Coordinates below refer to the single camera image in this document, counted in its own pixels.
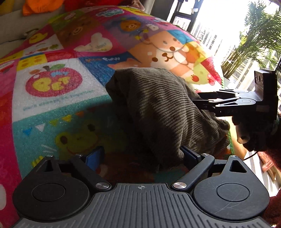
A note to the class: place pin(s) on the brown corduroy dotted dress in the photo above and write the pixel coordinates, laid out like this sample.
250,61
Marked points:
161,116

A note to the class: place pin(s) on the pink small plush toy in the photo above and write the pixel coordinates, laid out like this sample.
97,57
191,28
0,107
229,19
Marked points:
137,4

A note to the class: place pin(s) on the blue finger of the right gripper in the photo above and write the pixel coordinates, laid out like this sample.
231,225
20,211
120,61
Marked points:
216,94
212,104

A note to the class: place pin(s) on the beige covered sofa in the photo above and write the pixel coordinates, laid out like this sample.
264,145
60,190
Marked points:
17,29

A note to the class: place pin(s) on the colourful cartoon play mat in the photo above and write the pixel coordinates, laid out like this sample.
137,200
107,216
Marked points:
53,96

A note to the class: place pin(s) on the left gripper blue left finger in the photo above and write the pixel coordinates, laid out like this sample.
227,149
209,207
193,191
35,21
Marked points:
95,158

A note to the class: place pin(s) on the right hand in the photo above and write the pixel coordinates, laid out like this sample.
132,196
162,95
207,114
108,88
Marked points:
258,132

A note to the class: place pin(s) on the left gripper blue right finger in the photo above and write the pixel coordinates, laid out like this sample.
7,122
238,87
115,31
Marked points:
190,158

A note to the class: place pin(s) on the green palm plant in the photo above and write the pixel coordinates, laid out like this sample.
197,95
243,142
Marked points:
259,42

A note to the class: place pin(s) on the red plush toy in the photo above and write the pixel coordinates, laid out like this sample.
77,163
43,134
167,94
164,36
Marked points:
71,5

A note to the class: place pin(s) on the orange pumpkin plush cushion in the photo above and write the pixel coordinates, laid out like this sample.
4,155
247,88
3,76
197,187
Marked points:
40,6

